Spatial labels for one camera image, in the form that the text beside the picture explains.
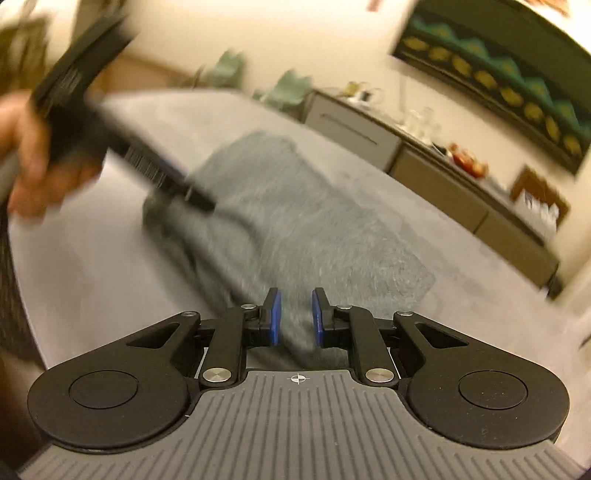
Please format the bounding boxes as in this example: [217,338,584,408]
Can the long grey sideboard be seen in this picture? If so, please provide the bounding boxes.
[302,90,561,289]

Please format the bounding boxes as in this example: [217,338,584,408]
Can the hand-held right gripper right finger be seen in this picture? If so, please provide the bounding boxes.
[311,287,469,387]

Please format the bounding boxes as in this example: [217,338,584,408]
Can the grey fluffy towel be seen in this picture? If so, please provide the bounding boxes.
[141,131,437,361]

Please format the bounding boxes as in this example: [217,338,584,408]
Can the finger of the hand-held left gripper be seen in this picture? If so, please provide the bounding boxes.
[105,133,219,214]

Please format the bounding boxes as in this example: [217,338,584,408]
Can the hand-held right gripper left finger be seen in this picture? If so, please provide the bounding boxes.
[126,287,283,388]

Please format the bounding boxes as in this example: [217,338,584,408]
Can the brown picture frame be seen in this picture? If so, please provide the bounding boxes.
[510,165,571,228]

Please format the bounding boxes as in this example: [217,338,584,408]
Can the yellowish glass jars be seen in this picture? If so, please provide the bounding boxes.
[342,80,385,106]

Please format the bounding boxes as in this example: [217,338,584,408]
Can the green yellow wall painting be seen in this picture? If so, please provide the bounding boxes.
[392,0,591,176]

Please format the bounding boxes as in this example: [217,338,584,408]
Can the red orange decorations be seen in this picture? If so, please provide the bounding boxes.
[449,142,489,179]

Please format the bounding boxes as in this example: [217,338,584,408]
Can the dark cloth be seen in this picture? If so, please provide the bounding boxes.
[0,208,48,370]

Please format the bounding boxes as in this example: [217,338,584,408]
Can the person's left hand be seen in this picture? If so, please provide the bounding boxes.
[0,90,105,217]

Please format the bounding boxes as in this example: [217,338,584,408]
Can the clear glassware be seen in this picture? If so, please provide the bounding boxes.
[401,106,440,145]

